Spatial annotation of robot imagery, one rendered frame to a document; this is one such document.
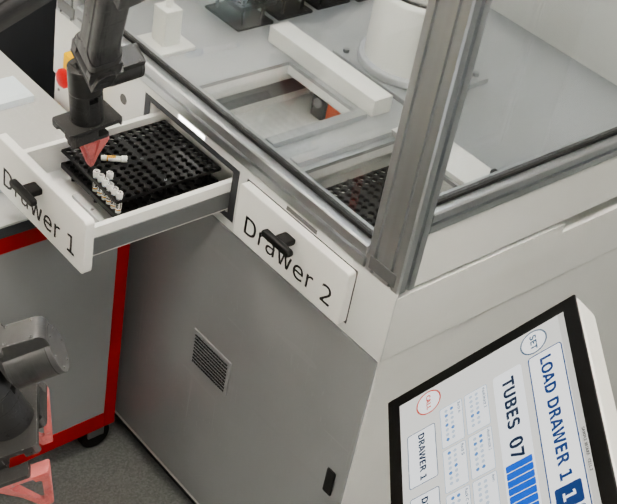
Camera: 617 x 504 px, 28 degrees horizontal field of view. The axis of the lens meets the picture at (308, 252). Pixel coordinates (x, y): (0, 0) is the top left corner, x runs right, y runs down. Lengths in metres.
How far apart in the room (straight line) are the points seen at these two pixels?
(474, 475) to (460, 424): 0.10
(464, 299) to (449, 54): 0.54
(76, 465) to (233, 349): 0.65
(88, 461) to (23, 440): 1.45
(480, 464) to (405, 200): 0.49
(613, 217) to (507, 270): 0.29
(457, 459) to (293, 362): 0.72
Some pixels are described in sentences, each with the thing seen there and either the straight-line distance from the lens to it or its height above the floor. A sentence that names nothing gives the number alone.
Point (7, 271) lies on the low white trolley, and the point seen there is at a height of 0.64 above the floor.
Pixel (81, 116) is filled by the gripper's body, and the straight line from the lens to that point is 2.12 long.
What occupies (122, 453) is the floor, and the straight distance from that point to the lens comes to 2.95.
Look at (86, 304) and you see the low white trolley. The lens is 2.58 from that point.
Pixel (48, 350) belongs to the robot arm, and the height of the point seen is 1.21.
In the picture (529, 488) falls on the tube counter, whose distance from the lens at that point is 1.50.
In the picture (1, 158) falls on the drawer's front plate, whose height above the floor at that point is 0.89.
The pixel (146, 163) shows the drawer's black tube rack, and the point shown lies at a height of 0.90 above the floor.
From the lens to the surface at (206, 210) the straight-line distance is 2.24.
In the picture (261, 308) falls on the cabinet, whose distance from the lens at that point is 2.28.
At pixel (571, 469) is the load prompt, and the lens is 1.47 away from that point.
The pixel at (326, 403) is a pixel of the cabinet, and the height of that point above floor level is 0.63.
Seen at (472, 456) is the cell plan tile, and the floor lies 1.06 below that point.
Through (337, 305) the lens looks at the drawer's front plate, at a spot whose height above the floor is 0.86.
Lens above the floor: 2.17
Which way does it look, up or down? 37 degrees down
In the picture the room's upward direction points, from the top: 11 degrees clockwise
